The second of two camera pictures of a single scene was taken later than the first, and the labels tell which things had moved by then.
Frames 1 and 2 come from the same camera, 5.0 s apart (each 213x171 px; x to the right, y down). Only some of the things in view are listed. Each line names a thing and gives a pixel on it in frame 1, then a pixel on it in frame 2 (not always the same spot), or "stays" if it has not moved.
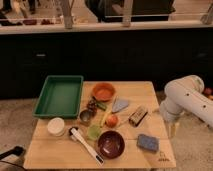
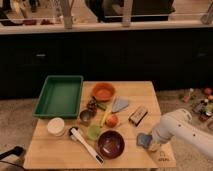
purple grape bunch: [92, 105] stays
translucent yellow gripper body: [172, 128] to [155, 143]
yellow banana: [105, 117] stays
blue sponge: [147, 142] stays
